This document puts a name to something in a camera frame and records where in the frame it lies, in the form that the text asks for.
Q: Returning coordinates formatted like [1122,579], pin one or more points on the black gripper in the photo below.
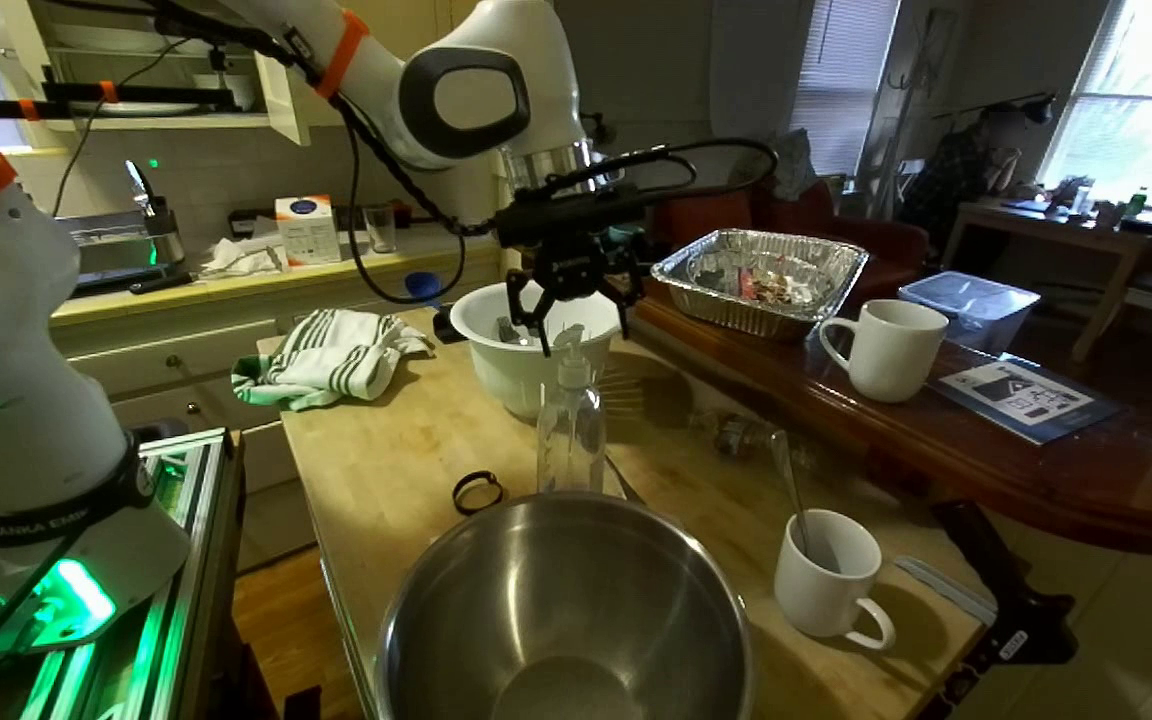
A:
[583,241]

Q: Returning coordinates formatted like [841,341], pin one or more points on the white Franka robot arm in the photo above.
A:
[17,372]

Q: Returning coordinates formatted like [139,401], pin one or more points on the white ceramic bowl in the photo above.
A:
[518,380]

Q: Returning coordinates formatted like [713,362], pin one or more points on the clear glass bottle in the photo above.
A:
[568,432]

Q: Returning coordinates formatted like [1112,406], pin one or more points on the small black object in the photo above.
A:
[447,327]

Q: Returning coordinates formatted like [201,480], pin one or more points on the blue round object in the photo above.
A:
[424,285]

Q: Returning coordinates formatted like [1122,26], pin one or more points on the aluminium foil tray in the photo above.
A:
[760,283]

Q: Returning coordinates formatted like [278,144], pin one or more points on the crumpled clear plastic wrap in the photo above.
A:
[743,432]

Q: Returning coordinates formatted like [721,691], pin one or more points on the white green striped towel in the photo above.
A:
[326,357]

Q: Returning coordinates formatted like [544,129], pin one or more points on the white tissue box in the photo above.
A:
[305,229]

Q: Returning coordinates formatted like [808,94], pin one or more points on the large stainless steel bowl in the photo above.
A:
[560,612]

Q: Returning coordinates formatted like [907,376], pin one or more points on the large white mug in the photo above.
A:
[891,354]

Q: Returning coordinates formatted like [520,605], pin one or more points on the white crumpled paper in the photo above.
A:
[246,258]

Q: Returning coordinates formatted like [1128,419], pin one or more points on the small white mug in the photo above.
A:
[818,585]

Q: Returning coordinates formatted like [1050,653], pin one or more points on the clear plastic lidded container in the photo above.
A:
[968,307]

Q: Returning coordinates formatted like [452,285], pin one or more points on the cream drawer cabinet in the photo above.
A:
[179,341]

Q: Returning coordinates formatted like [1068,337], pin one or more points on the black backpack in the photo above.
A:
[968,166]

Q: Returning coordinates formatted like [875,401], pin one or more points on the silver faucet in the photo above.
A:
[150,215]

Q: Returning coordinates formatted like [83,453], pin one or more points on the blue printed booklet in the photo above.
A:
[1021,396]

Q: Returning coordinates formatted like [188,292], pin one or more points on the brown wooden desk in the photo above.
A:
[1056,237]

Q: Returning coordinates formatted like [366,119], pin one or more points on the green lit robot stand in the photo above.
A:
[182,625]

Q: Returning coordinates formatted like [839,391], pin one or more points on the black rod orange clamps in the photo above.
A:
[69,96]

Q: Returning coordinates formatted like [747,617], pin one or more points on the bright window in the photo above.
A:
[1143,103]

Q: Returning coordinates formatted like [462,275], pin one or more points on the black clamp mount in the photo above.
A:
[1010,605]

